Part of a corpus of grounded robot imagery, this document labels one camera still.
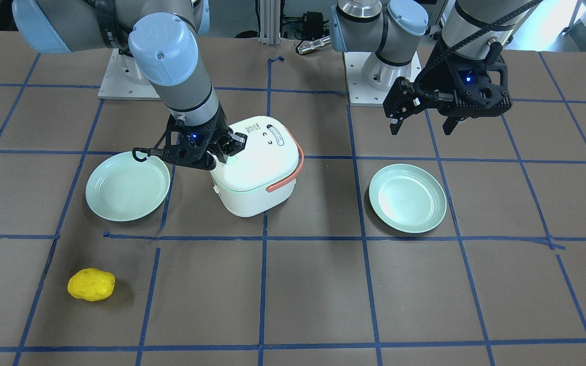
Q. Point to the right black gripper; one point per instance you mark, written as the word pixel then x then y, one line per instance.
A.
pixel 217 133

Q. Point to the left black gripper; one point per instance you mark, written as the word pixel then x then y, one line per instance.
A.
pixel 441 72

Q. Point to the white rice cooker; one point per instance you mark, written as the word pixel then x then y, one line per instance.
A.
pixel 264 174

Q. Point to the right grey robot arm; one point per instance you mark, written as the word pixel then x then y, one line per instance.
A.
pixel 161 37

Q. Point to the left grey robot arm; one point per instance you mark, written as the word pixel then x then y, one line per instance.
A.
pixel 393 29

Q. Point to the pale green plate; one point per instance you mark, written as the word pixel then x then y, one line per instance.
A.
pixel 121 189
pixel 407 198

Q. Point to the silver cylindrical connector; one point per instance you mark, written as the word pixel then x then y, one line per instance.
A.
pixel 307 47

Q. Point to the black power adapter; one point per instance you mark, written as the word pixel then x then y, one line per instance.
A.
pixel 312 23

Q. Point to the yellow toy potato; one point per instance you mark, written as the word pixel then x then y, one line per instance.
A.
pixel 91 284

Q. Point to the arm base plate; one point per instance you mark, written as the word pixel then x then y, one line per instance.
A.
pixel 124 81
pixel 369 79

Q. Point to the aluminium frame post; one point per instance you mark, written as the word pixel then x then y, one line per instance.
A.
pixel 270 20

